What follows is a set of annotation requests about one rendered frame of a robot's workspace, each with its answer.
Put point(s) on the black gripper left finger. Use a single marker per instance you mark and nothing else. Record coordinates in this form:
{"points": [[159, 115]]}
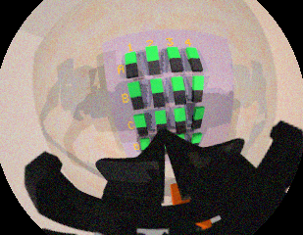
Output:
{"points": [[148, 167]]}

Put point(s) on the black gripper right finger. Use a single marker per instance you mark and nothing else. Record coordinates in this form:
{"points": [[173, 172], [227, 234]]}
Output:
{"points": [[188, 159]]}

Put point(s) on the lilac switch panel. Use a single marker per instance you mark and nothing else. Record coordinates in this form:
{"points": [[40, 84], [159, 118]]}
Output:
{"points": [[181, 80]]}

